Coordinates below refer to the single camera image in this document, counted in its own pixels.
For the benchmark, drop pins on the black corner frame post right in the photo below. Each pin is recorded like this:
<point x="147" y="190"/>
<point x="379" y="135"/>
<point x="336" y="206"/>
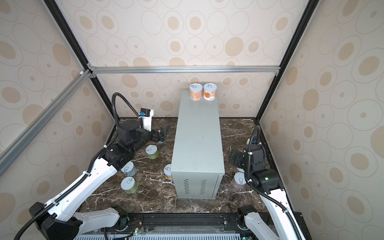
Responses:
<point x="303" y="23"/>

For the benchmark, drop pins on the pink orange labelled can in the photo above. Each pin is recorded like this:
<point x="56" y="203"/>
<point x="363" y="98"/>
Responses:
<point x="196" y="92"/>

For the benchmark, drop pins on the purple pink labelled can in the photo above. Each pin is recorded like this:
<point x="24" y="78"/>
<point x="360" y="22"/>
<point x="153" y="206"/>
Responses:
<point x="239" y="180"/>

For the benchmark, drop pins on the orange tomato labelled can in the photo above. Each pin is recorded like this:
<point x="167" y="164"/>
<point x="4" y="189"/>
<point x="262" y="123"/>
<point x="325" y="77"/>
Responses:
<point x="210" y="91"/>

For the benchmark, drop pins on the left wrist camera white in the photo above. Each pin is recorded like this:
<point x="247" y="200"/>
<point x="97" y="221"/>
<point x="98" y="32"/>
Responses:
<point x="146" y="118"/>

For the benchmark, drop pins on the grey metal cabinet box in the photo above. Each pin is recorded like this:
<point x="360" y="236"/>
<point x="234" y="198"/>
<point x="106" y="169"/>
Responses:
<point x="198" y="162"/>

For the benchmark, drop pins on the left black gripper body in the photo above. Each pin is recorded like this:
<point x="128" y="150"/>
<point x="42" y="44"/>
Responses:
<point x="154" y="135"/>

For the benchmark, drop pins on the black corner frame post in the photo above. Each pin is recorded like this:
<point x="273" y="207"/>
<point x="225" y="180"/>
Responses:
<point x="63" y="25"/>
<point x="303" y="23"/>

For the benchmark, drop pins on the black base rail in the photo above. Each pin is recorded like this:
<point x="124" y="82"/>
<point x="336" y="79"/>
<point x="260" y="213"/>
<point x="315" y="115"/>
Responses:
<point x="187" y="226"/>

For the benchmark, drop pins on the silver aluminium bar left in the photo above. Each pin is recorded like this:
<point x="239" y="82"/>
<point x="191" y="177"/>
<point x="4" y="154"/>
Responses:
<point x="26" y="137"/>

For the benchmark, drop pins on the yellow orange labelled can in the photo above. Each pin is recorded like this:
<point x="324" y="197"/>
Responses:
<point x="167" y="171"/>

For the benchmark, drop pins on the silver aluminium crossbar back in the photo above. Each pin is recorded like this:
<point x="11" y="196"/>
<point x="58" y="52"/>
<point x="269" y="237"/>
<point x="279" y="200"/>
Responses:
<point x="185" y="69"/>

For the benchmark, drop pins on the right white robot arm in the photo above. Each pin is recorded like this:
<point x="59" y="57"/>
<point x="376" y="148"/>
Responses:
<point x="268" y="184"/>

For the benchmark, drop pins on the black corner frame post left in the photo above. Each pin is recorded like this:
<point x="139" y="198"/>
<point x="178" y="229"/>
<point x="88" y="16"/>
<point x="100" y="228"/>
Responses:
<point x="63" y="25"/>

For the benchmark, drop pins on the teal labelled can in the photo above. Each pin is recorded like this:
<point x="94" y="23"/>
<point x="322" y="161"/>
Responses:
<point x="129" y="170"/>

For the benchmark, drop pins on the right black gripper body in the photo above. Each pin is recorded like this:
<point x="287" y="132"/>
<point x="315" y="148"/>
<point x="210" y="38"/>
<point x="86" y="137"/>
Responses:
<point x="239" y="161"/>

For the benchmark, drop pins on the lime green labelled can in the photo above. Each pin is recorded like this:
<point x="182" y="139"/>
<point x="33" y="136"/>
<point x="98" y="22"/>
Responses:
<point x="129" y="185"/>

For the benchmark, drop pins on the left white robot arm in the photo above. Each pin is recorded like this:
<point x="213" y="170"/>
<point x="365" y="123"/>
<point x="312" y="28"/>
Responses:
<point x="58" y="218"/>

